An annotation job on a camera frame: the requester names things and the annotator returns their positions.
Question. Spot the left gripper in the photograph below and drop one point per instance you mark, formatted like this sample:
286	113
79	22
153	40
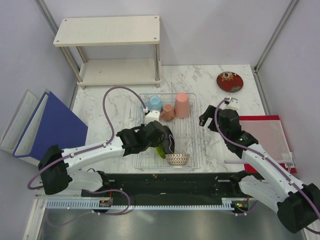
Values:
154	144

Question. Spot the blue binder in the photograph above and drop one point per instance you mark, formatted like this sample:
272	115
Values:
51	123

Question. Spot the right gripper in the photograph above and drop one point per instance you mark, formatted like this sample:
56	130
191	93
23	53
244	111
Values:
209	113

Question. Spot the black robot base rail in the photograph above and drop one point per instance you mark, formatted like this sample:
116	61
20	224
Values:
213	185

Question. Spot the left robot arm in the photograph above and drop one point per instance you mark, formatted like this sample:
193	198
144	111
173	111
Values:
60	169

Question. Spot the red folder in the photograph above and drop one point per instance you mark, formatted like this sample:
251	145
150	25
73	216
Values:
275	120

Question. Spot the tall pink cup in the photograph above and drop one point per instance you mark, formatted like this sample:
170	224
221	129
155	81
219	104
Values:
181	106

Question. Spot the white cable duct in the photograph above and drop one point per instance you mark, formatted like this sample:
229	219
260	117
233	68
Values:
106	203

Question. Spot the small orange mug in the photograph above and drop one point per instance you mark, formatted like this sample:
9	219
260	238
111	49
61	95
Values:
168	113

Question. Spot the white two-tier shelf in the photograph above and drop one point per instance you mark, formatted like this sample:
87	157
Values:
75	33

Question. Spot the green plate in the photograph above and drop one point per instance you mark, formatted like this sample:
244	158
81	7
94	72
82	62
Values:
160	151

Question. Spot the blue mug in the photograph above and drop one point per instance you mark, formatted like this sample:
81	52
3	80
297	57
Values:
154	103

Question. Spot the white wire dish rack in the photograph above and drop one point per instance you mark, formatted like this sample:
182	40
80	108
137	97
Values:
186	136

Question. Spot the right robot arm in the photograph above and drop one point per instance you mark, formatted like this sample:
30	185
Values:
296	204

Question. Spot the translucent plastic sleeve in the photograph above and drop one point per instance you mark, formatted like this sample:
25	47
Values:
270	140

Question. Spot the patterned bowl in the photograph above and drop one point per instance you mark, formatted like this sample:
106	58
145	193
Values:
177	159

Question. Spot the grey file holder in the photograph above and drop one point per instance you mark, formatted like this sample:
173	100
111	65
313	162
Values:
20	135

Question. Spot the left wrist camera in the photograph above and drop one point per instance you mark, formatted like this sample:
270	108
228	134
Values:
153	115

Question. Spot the red floral plate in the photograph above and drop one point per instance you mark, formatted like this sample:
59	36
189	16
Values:
230	82

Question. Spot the black plate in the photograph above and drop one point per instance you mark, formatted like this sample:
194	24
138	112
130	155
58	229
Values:
170	142

